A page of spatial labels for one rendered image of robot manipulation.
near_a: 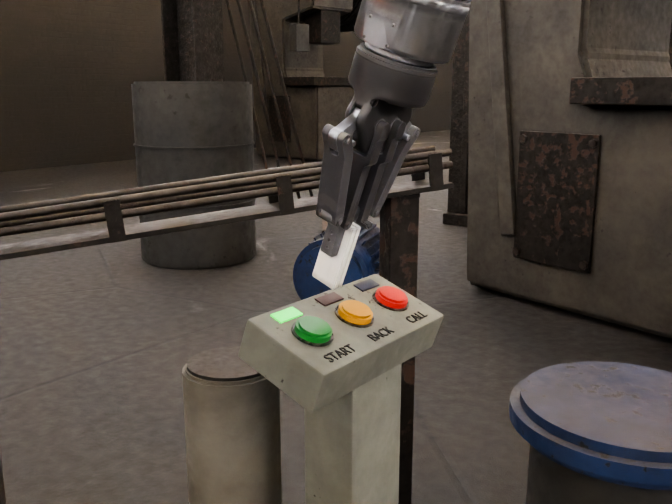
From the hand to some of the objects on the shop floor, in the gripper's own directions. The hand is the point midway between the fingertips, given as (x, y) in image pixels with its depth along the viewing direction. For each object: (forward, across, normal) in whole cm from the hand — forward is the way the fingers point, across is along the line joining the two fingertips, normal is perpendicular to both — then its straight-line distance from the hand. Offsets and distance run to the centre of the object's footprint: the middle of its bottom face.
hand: (336, 252), depth 72 cm
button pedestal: (+66, -7, +21) cm, 70 cm away
